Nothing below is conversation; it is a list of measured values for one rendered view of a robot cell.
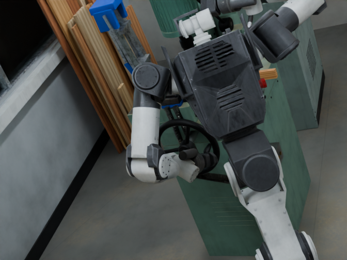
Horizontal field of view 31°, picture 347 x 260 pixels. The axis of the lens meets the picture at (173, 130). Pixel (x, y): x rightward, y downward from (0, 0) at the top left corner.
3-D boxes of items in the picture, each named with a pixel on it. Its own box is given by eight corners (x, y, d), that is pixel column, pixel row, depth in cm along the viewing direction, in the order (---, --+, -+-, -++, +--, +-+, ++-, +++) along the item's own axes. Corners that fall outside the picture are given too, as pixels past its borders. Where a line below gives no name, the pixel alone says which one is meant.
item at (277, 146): (260, 174, 274) (255, 160, 270) (266, 157, 283) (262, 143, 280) (279, 173, 270) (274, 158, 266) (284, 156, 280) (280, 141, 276)
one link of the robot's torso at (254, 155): (288, 183, 187) (266, 129, 187) (248, 199, 188) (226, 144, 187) (273, 172, 215) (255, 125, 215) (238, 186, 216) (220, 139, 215)
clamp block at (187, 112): (165, 127, 269) (158, 110, 265) (175, 110, 279) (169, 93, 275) (196, 124, 262) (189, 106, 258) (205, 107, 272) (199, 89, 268)
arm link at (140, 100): (159, 106, 199) (161, 64, 200) (131, 105, 199) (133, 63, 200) (160, 111, 210) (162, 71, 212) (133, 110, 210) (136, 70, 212)
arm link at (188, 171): (198, 182, 236) (185, 187, 226) (175, 167, 240) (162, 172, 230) (210, 156, 233) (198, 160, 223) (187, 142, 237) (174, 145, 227)
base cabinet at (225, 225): (207, 256, 323) (161, 147, 289) (236, 184, 366) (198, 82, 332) (292, 256, 302) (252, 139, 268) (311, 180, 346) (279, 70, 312)
